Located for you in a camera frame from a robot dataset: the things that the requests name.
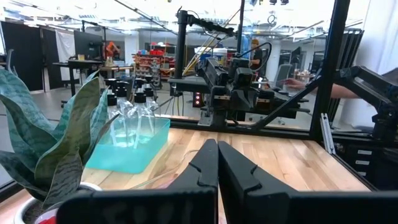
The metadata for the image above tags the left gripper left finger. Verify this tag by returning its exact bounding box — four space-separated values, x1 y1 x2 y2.
57 138 220 224

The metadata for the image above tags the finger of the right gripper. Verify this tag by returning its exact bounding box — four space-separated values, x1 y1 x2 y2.
232 88 246 110
244 88 258 110

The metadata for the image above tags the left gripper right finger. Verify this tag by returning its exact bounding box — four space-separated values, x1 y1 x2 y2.
218 140 398 224

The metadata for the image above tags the clear pump bottle black top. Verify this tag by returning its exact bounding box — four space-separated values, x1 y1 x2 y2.
114 80 134 138
104 77 127 147
126 77 156 149

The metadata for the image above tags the person's forearm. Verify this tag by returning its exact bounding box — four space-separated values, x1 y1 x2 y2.
329 83 361 100

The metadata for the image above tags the black box with red lights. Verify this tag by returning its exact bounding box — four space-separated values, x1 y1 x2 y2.
192 91 203 108

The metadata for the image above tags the black side table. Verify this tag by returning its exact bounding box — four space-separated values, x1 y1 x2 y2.
167 76 215 94

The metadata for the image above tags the grey office chair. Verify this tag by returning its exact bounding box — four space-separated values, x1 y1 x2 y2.
273 63 295 90

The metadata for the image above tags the person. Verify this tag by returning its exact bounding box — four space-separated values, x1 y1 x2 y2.
248 37 265 71

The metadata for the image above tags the person's hand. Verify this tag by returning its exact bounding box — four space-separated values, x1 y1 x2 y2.
281 77 308 91

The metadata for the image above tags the white bucket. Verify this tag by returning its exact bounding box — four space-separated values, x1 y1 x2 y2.
213 48 228 66

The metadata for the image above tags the translucent green plastic tray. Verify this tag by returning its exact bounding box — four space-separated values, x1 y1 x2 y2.
85 117 172 175

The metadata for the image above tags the shelf with red bins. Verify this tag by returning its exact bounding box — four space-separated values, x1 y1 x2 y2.
132 42 177 88

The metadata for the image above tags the black drawer cabinet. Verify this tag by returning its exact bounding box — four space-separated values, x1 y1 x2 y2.
335 141 398 190

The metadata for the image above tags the snake plant in white pot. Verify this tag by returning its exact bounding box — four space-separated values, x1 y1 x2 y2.
0 49 121 224

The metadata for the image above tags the orange object on desk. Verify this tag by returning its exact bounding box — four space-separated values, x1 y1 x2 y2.
104 40 121 60

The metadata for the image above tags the black computer monitor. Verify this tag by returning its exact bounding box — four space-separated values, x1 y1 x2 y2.
73 30 103 60

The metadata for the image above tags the dark office desk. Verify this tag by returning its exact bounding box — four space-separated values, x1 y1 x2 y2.
52 58 134 97

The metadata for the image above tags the black partition panel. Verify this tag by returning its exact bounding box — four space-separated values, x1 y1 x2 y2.
0 21 63 93

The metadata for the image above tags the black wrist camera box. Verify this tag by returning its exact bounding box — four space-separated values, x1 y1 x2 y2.
228 57 254 90

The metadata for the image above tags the black cable loop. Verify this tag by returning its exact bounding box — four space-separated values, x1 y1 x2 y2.
236 41 274 73

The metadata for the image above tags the black camera stand pole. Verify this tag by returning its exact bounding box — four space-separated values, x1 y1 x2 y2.
174 9 236 80

